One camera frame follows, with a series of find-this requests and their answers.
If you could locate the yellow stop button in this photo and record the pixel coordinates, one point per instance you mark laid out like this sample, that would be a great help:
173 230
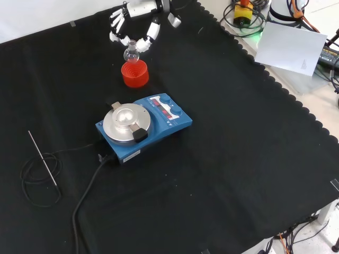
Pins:
243 12

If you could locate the blue heater with steel block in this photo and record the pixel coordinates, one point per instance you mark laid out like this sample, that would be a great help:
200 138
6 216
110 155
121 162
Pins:
169 124

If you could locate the grey tape strip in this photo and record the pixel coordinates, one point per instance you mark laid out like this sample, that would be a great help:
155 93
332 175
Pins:
335 184
72 23
205 251

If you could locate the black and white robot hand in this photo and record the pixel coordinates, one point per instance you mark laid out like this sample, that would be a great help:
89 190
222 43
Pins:
140 9

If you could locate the pale board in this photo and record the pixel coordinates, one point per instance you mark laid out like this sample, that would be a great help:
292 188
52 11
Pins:
288 47

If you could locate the black bench cloth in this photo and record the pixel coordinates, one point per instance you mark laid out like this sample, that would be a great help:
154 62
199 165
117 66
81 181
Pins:
212 158

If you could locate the thin steel temperature probe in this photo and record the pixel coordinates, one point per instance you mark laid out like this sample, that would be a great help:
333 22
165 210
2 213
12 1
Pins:
42 158

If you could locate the black power adapter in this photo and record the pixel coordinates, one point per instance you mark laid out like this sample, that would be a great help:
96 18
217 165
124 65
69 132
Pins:
328 56

